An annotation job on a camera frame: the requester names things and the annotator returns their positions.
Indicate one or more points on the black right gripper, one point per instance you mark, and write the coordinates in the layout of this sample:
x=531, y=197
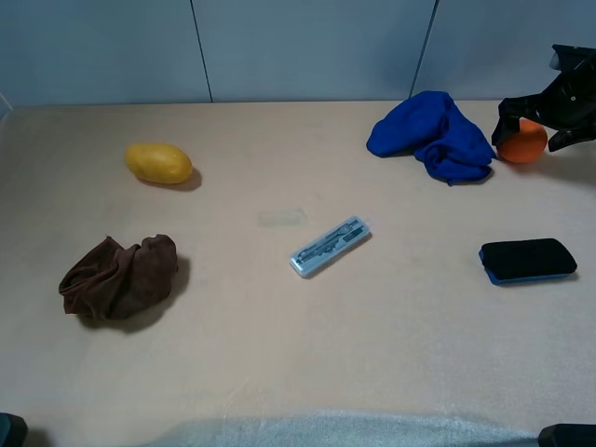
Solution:
x=567, y=104

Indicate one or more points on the orange ball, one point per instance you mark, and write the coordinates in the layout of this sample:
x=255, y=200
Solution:
x=526, y=146

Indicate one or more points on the black object bottom right corner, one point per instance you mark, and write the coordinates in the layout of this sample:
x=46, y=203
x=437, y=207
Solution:
x=568, y=435

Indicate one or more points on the black object corner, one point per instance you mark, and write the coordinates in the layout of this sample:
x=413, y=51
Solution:
x=568, y=435
x=13, y=430

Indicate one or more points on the black object bottom left corner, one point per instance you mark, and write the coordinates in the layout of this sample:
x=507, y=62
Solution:
x=13, y=430

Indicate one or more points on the blue crumpled cloth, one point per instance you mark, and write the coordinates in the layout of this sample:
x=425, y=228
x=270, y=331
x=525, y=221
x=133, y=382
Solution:
x=431, y=127

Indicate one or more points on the black blue board eraser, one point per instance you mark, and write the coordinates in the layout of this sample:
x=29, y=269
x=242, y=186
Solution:
x=509, y=262

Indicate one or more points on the clear plastic compass case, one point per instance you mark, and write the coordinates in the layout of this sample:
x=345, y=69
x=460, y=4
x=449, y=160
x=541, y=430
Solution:
x=319, y=253

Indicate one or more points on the white cloth at bottom edge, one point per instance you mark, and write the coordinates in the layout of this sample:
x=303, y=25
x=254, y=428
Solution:
x=343, y=429

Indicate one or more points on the yellow mango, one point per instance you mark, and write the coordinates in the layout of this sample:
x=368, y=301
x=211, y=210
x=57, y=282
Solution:
x=161, y=163

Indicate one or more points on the brown crumpled cloth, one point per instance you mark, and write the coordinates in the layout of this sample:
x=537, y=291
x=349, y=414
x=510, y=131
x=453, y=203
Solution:
x=111, y=283

